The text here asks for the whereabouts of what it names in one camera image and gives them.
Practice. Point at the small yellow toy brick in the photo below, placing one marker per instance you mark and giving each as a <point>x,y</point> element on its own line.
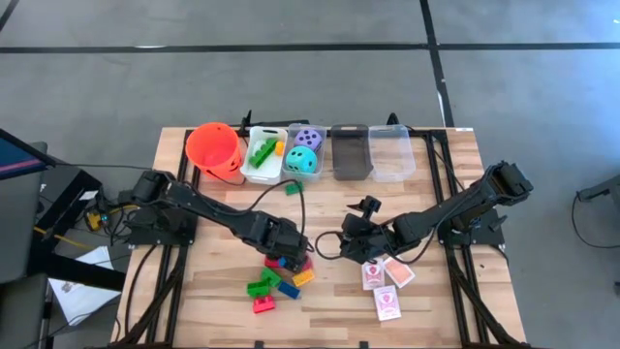
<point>279,148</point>

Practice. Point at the white plastic bin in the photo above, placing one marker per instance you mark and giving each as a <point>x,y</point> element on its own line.
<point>266,174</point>

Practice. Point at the teal foam die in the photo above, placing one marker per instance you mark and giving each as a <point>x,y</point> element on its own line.
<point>301,160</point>

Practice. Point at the dark grey plastic bin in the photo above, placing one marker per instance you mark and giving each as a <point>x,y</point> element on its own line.
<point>351,155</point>

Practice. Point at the white paper sheet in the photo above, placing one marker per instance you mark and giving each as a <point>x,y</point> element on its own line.
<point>80,291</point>

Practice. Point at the green eight-stud toy brick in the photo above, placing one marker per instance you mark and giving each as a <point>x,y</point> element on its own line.
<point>293,188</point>

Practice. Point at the blue toy brick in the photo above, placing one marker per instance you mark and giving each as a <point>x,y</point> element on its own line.
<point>289,290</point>
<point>289,265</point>

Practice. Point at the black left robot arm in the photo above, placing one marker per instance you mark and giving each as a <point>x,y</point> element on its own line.
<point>213,211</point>

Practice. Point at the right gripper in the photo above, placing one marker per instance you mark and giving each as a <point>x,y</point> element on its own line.
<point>365,240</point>

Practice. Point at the orange pumpkin-face bucket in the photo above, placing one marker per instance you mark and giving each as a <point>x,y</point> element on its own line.
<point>213,145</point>

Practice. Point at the purple foam die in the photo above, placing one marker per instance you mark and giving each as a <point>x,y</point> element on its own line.
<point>308,139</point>

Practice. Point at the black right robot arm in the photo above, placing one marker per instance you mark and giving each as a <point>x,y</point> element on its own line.
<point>450,208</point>

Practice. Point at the red toy brick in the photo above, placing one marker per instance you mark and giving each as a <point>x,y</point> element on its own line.
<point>271,263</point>
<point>263,304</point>
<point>307,265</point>

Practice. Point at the clear plastic bin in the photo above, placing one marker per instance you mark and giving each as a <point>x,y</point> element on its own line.
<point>289,132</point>
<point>392,155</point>

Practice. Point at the black aluminium table frame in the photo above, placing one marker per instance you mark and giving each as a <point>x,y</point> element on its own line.
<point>158,291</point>

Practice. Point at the yellow power plug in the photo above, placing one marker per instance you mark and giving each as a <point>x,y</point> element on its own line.
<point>93,220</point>

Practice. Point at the black workstation stand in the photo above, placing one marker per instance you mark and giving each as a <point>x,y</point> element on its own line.
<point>19,232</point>

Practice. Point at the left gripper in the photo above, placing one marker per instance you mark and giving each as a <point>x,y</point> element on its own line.
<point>276,237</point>

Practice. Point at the long narrow green toy brick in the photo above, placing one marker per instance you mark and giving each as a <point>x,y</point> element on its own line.
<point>261,154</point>

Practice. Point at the blue screen monitor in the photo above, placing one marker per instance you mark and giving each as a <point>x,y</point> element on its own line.
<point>14,160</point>

